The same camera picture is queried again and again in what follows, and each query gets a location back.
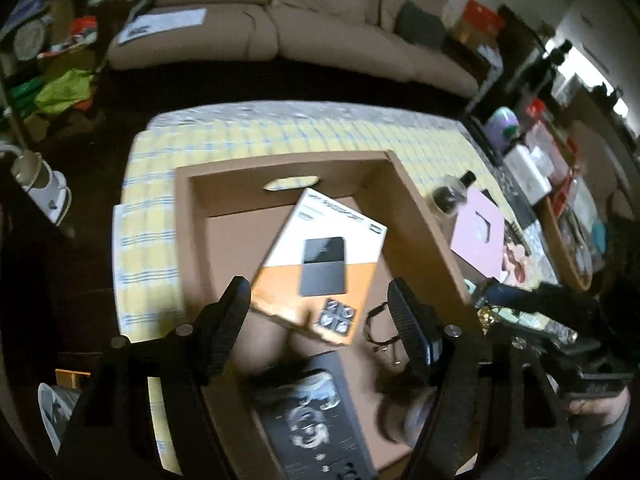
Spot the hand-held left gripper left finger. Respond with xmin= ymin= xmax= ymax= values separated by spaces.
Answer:
xmin=60 ymin=276 xmax=253 ymax=480

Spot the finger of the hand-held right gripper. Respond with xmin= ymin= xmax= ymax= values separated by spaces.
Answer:
xmin=480 ymin=282 xmax=556 ymax=311

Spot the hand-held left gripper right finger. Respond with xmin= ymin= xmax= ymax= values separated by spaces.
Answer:
xmin=387 ymin=277 xmax=583 ymax=480

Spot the pink box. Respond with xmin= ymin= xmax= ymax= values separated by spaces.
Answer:
xmin=450 ymin=187 xmax=507 ymax=283

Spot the orange and white box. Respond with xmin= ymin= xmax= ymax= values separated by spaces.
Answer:
xmin=249 ymin=187 xmax=388 ymax=347

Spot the brown cardboard box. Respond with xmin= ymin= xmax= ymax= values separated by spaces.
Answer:
xmin=172 ymin=150 xmax=486 ymax=480

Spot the black printed box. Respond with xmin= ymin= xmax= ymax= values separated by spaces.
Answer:
xmin=250 ymin=350 xmax=376 ymax=480

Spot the person's right forearm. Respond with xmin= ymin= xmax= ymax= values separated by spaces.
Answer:
xmin=570 ymin=417 xmax=633 ymax=480

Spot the person's right hand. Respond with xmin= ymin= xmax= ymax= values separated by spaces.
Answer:
xmin=567 ymin=391 xmax=631 ymax=428

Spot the floral printed card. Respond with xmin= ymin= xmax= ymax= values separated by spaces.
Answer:
xmin=501 ymin=220 xmax=535 ymax=287

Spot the wooden basket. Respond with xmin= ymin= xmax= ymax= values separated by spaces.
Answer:
xmin=539 ymin=194 xmax=603 ymax=292

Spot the clear bottle with black cap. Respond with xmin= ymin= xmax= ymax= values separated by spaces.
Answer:
xmin=457 ymin=170 xmax=479 ymax=198

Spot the yellow checked table cloth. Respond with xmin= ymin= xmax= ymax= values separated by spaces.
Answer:
xmin=112 ymin=102 xmax=506 ymax=476

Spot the lavender round device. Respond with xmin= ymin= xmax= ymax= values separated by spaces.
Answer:
xmin=486 ymin=106 xmax=522 ymax=150

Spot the white small appliance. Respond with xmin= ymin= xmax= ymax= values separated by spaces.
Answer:
xmin=10 ymin=152 xmax=73 ymax=226

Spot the red box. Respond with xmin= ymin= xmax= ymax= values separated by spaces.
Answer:
xmin=457 ymin=0 xmax=505 ymax=43

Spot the green bag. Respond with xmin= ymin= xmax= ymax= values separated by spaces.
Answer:
xmin=32 ymin=67 xmax=96 ymax=116

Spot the dark cushion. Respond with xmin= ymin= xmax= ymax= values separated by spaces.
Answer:
xmin=395 ymin=0 xmax=448 ymax=46

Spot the beige sofa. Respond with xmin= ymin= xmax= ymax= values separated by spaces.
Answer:
xmin=107 ymin=0 xmax=481 ymax=98

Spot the white paper sheet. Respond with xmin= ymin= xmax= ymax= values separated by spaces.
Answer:
xmin=116 ymin=7 xmax=207 ymax=45

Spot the black cord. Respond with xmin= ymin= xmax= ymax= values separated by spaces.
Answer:
xmin=362 ymin=300 xmax=406 ymax=366

